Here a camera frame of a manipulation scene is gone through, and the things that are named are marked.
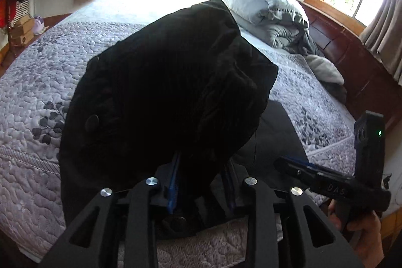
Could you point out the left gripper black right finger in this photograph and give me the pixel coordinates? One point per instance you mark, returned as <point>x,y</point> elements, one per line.
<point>284,228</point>

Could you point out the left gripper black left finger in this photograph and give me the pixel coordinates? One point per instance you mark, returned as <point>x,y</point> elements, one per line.
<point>113,219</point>

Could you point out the black pants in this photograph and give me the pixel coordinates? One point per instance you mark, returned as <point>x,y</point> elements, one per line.
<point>187,87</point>

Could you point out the right hand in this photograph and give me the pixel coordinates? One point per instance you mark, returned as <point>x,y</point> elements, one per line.
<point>369,246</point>

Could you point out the dark grey garment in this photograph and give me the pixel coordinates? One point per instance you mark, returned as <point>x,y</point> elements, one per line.
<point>339,92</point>

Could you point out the wooden headboard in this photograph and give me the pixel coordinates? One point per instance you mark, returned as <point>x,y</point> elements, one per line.
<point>369,86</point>

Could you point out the white pillow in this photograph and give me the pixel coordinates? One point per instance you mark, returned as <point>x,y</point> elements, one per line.
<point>324,70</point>

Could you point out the grey quilted bedspread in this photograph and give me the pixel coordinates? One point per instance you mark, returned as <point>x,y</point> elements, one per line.
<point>37,88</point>

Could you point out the beige curtain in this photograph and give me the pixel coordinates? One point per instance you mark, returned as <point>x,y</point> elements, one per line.
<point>382,37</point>

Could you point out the cardboard boxes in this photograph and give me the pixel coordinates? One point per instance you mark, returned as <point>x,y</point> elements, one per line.
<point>22,32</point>

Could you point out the red bag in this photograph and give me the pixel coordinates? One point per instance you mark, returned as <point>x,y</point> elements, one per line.
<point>7,12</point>

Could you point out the white wire basket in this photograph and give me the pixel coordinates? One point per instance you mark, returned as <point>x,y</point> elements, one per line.
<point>22,9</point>

